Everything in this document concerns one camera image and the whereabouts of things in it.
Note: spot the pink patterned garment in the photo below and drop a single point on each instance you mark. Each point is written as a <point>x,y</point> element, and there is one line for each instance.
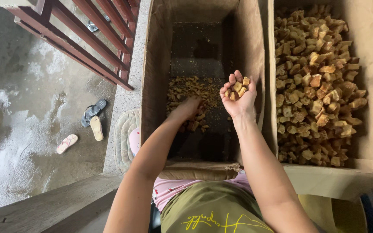
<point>168,191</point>

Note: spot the handful of brown sugar chunks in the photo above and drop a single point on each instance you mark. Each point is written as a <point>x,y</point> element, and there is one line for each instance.
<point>238,89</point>

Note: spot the heap of small brown crumbs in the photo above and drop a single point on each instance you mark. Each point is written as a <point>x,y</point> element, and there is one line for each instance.
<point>186,89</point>

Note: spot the person's left hand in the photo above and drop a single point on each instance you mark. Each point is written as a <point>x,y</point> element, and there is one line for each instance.
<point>188,111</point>

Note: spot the grey quilted mat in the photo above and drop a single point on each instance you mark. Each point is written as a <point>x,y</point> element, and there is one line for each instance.
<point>125,142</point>

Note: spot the person's right hand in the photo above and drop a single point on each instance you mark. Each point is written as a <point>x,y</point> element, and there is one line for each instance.
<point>242,103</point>

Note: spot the olive garment with yellow print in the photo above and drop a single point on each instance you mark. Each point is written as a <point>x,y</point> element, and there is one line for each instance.
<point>212,207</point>

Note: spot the heap of brown sugar blocks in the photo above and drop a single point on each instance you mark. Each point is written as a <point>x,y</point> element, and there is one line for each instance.
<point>316,90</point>

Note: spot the red-brown metal gate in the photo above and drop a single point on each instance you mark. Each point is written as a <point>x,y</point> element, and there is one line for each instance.
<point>86,38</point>

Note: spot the silver grey sandal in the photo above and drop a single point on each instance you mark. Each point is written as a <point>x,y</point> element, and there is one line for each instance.
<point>92,26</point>

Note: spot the person's left fingers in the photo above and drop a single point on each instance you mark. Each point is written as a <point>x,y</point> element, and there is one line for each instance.
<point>198,104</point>

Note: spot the pink white flip-flop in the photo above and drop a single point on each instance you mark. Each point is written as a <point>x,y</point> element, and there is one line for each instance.
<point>66,144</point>

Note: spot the nearly empty cardboard box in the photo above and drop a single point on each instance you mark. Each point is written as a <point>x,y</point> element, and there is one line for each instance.
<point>154,81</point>

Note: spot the tan flip-flop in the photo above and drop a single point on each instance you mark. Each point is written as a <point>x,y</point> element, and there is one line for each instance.
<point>96,128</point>

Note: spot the dark grey flip-flop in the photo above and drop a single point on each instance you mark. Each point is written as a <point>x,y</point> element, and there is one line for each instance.
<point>92,111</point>

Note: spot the yellow plastic container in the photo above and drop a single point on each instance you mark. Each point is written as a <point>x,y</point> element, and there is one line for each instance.
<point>338,215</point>

